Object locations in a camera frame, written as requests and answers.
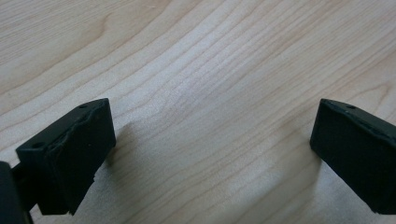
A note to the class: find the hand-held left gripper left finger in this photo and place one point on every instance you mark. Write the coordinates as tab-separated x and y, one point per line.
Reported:
71	155

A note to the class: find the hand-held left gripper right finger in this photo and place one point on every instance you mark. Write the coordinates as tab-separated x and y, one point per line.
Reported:
355	155

